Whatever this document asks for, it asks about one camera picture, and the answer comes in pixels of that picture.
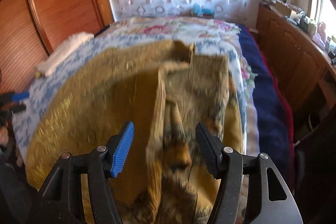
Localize golden brown patterned cloth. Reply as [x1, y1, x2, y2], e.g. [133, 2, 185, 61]
[25, 40, 244, 223]

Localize person left hand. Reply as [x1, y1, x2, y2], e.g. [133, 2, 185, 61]
[0, 126, 9, 147]

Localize pink beige pillow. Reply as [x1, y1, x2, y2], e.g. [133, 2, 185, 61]
[35, 32, 94, 77]

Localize navy blue blanket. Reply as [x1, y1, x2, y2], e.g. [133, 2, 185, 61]
[238, 24, 293, 178]

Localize wooden headboard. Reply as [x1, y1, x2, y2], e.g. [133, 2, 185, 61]
[1, 0, 113, 92]

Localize wooden sideboard cabinet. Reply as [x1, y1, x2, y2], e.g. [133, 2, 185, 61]
[256, 3, 336, 114]

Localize blue floral white bedsheet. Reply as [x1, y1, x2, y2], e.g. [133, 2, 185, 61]
[12, 32, 253, 158]

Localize pink floral quilt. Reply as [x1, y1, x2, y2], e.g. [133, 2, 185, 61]
[98, 16, 257, 90]

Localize blue box behind bed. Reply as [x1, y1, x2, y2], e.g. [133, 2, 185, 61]
[191, 4, 215, 19]

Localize pink figurine on cabinet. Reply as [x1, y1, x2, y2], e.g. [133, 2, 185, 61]
[312, 22, 327, 50]

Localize cardboard box on cabinet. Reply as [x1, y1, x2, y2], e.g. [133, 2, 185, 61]
[274, 1, 302, 19]

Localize window with wooden frame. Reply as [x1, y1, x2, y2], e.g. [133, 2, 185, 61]
[308, 0, 335, 38]

